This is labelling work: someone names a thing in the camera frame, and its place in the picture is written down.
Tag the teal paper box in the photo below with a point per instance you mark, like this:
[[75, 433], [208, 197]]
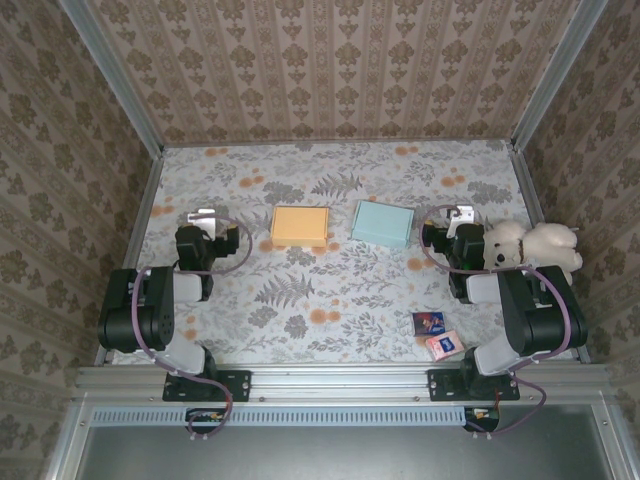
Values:
[[382, 225]]

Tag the orange paper box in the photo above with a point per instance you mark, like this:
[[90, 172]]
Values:
[[299, 225]]

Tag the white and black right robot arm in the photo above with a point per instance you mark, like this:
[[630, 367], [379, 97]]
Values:
[[545, 310]]

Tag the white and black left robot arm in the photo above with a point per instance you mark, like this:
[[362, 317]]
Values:
[[150, 310]]

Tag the dark blue small packet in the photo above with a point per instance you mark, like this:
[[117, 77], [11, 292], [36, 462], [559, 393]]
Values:
[[428, 323]]

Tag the white plush teddy dog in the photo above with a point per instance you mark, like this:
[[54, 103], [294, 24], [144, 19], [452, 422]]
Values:
[[545, 245]]

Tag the floral patterned table cover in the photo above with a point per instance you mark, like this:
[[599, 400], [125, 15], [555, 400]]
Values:
[[350, 290]]

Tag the pink small packet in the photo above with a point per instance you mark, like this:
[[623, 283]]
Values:
[[444, 346]]

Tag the grey metal sheet panel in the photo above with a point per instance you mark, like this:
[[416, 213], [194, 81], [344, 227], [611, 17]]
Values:
[[340, 455]]

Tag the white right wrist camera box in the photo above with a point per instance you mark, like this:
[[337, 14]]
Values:
[[461, 214]]

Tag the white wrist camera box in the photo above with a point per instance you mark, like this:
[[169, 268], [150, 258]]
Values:
[[201, 219], [461, 214]]

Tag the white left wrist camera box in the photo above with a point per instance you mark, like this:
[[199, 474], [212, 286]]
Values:
[[201, 219]]

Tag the aluminium table side rail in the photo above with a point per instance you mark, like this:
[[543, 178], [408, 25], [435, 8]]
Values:
[[532, 200], [132, 250]]

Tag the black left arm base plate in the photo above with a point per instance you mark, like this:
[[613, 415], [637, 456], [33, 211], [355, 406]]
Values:
[[240, 385]]

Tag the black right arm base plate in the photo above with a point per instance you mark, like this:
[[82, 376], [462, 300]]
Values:
[[437, 385]]

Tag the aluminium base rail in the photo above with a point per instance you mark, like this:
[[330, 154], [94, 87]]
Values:
[[340, 380]]

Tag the aluminium frame post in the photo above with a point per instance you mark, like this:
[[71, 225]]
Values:
[[555, 75], [115, 80]]

